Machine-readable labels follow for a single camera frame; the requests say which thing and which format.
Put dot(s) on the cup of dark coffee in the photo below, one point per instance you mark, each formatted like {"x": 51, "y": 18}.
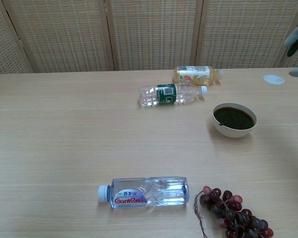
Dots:
{"x": 228, "y": 132}

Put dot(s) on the white round table cap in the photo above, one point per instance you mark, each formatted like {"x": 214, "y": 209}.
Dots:
{"x": 273, "y": 79}

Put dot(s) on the orange juice bottle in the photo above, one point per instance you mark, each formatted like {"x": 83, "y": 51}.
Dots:
{"x": 196, "y": 74}

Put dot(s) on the clear bottle with green label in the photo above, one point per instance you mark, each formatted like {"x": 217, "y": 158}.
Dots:
{"x": 166, "y": 94}

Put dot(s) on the woven bamboo folding screen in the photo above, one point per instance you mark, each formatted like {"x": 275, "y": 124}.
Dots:
{"x": 149, "y": 34}

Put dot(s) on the dark red grape bunch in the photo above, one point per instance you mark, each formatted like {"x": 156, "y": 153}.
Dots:
{"x": 238, "y": 215}

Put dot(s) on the clear Ganten water bottle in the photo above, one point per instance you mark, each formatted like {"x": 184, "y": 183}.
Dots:
{"x": 144, "y": 193}

